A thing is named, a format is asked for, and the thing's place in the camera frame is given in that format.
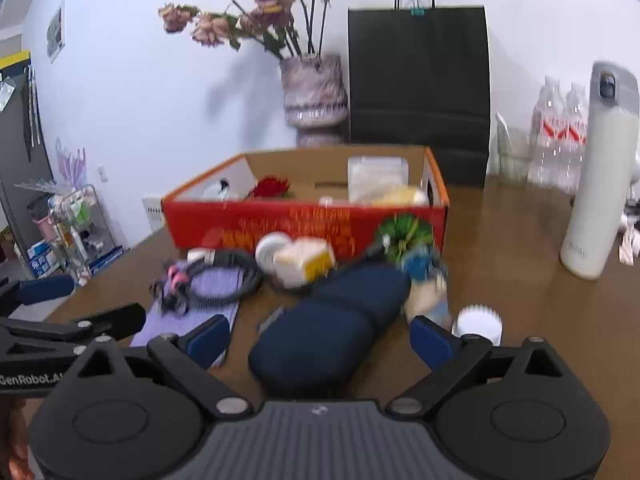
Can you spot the white wall socket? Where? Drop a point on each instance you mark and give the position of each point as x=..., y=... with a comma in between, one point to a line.
x=102, y=174

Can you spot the white and black item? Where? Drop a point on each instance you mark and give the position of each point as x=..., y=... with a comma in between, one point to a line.
x=219, y=191

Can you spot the stack of blue white boxes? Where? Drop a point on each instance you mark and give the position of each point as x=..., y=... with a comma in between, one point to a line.
x=107, y=257

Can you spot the white round item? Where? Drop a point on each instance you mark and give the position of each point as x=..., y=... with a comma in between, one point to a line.
x=267, y=252

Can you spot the small silver item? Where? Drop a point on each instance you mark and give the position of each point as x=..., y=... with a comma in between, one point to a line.
x=270, y=317

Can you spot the white thermos bottle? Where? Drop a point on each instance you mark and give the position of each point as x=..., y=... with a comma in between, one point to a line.
x=600, y=185

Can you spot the clear water bottle red label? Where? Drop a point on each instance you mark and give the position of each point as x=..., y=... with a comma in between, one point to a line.
x=576, y=132
x=547, y=130

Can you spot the orange cardboard box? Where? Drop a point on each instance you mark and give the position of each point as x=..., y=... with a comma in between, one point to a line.
x=225, y=225

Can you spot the blue and beige toy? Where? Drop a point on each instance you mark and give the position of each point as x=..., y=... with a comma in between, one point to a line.
x=425, y=270

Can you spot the white and yellow box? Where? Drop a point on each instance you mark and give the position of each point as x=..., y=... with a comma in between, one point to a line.
x=300, y=260

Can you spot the wooden desktop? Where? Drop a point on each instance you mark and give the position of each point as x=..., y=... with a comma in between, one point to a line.
x=525, y=270

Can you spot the clear plastic container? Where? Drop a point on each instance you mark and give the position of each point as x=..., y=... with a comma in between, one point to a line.
x=512, y=160

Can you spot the pink and black clip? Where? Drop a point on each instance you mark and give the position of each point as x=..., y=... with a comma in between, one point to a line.
x=175, y=277

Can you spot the white plastic bag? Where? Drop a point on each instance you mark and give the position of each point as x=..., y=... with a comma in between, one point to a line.
x=377, y=172

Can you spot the pale yellow item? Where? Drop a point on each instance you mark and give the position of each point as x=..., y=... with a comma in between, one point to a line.
x=400, y=195

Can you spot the red artificial rose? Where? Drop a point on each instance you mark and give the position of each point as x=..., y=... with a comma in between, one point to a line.
x=270, y=187

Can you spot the navy blue case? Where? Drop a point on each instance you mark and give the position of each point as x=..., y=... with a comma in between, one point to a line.
x=325, y=330

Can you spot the black panel with yellow strip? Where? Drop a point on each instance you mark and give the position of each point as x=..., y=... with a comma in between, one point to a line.
x=20, y=135

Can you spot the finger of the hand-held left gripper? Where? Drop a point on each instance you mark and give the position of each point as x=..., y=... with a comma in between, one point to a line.
x=117, y=320
x=47, y=288

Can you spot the mottled pink vase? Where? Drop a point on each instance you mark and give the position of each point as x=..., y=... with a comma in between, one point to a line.
x=312, y=95

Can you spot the black paper bag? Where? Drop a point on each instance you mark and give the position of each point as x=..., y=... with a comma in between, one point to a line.
x=420, y=85

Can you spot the white crumpled tissue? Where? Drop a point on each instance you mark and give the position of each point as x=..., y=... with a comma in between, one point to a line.
x=629, y=245

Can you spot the white ridged cap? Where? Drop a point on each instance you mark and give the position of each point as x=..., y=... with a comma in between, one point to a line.
x=477, y=325

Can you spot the wall poster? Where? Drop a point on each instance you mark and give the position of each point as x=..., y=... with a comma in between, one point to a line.
x=55, y=30

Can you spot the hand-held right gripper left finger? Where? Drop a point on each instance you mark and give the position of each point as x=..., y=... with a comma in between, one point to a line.
x=210, y=340

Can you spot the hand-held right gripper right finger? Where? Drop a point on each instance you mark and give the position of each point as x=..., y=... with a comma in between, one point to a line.
x=430, y=342

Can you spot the blue white carton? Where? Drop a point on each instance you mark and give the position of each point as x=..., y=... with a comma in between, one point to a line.
x=42, y=256

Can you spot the person's left hand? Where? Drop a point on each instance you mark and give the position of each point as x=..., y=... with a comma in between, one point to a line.
x=12, y=440

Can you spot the purple wing decoration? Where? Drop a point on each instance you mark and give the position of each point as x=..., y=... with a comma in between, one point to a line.
x=70, y=162

